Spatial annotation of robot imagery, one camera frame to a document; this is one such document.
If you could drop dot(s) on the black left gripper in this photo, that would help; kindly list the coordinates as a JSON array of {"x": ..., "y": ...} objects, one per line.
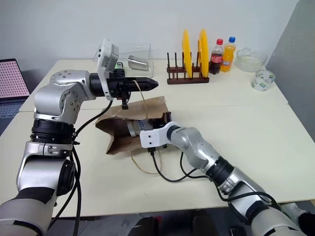
[{"x": 118, "y": 83}]

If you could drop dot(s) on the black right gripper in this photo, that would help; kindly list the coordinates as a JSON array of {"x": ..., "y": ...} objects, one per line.
[{"x": 165, "y": 119}]

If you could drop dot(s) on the silver can with label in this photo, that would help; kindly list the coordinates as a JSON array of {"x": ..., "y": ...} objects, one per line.
[{"x": 137, "y": 127}]

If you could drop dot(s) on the brown paper bag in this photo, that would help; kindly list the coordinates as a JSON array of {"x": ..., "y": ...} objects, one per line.
[{"x": 118, "y": 145}]

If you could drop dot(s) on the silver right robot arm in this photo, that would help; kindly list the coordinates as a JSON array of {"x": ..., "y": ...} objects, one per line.
[{"x": 201, "y": 150}]

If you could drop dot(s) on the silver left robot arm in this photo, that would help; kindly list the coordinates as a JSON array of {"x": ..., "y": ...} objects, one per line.
[{"x": 61, "y": 98}]

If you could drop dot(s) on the stainless steel cup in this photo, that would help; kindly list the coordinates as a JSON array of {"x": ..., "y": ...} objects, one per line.
[{"x": 137, "y": 63}]

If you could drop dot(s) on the clear plastic box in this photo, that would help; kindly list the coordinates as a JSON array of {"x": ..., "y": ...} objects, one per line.
[{"x": 137, "y": 49}]

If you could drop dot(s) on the dark wooden dish rack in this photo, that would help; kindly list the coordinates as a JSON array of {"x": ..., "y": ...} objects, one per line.
[{"x": 187, "y": 80}]

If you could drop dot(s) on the yellow plate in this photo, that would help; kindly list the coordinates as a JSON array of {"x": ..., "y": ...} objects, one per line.
[
  {"x": 204, "y": 51},
  {"x": 187, "y": 51}
]

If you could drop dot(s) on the cola bottle red cap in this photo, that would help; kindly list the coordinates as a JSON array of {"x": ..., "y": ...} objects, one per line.
[{"x": 216, "y": 59}]

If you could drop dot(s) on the orange soda bottle blue cap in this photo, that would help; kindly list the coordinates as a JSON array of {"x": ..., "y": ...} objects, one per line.
[{"x": 227, "y": 60}]

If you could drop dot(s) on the dark rounded shape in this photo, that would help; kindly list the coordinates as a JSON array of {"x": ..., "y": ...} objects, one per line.
[{"x": 144, "y": 226}]

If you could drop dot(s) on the clear glass bowl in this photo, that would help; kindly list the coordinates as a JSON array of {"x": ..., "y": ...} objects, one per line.
[{"x": 251, "y": 61}]

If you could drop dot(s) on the clear tape roll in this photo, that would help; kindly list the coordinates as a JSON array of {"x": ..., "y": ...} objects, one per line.
[{"x": 262, "y": 82}]

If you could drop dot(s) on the grey laptop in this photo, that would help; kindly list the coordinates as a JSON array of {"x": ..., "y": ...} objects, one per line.
[{"x": 9, "y": 78}]

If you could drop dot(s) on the grey partition panel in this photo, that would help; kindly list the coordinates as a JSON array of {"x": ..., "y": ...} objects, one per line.
[{"x": 295, "y": 61}]

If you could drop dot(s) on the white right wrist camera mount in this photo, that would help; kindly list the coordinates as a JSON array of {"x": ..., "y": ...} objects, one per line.
[{"x": 152, "y": 135}]

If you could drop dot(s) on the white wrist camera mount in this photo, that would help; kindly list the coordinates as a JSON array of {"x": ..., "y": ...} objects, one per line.
[
  {"x": 152, "y": 135},
  {"x": 104, "y": 56}
]

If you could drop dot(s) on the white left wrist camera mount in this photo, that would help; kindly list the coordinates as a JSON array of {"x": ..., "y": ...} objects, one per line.
[{"x": 104, "y": 56}]

